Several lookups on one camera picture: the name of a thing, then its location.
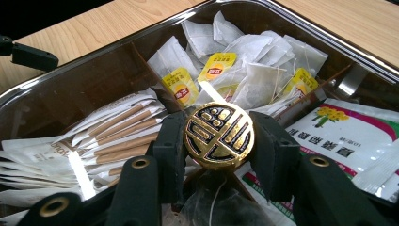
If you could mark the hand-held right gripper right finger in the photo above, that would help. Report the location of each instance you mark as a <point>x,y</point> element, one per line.
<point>276,157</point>

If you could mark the stack of brown-striped white sachets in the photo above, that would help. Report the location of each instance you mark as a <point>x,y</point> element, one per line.
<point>119,125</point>

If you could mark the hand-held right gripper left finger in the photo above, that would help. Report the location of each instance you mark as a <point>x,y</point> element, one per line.
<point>172,147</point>

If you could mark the square metal tin box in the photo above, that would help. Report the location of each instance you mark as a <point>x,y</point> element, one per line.
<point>78,91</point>

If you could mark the pile of yellow-tag tea bags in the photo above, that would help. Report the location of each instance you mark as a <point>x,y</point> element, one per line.
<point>260,81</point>

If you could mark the gold round knob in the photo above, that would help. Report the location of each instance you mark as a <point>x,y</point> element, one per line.
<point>219,135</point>

